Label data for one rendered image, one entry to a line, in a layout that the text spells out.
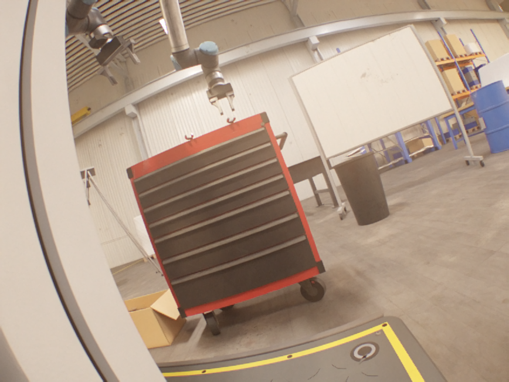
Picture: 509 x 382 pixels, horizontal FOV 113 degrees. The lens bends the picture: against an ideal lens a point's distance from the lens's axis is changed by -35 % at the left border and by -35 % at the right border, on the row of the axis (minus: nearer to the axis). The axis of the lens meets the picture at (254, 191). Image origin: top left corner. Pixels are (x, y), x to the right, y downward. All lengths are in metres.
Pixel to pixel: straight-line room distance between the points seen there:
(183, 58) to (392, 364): 1.30
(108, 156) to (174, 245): 10.09
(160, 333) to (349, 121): 2.94
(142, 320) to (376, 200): 2.04
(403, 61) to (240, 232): 2.98
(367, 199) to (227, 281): 1.58
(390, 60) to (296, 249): 2.85
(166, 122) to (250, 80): 3.61
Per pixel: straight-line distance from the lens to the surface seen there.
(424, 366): 0.36
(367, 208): 2.41
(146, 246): 7.84
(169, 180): 1.21
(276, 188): 1.12
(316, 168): 4.32
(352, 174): 2.35
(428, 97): 3.46
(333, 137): 3.31
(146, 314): 1.47
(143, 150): 10.16
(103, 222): 11.24
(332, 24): 11.28
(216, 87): 1.33
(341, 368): 0.39
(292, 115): 9.66
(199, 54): 1.31
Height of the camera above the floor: 0.58
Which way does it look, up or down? 2 degrees up
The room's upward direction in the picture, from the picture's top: 21 degrees counter-clockwise
